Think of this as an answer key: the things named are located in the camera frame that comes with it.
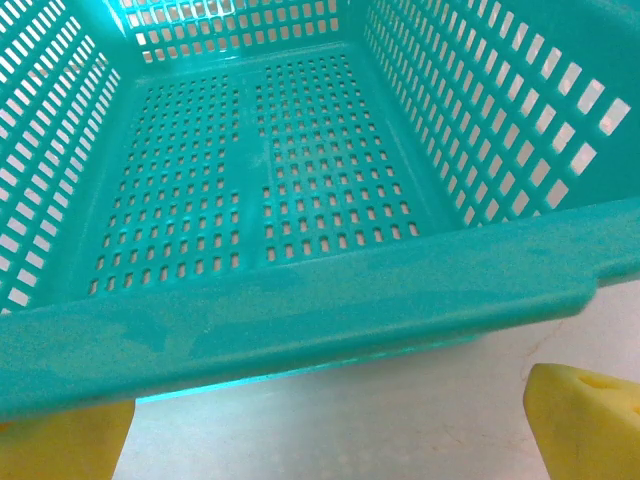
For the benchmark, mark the teal plastic basket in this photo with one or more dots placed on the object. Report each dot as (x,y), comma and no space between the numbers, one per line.
(320,310)

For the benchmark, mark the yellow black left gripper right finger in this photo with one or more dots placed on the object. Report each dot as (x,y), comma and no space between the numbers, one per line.
(590,430)

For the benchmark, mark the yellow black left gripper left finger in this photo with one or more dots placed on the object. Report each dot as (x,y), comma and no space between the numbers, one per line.
(60,450)

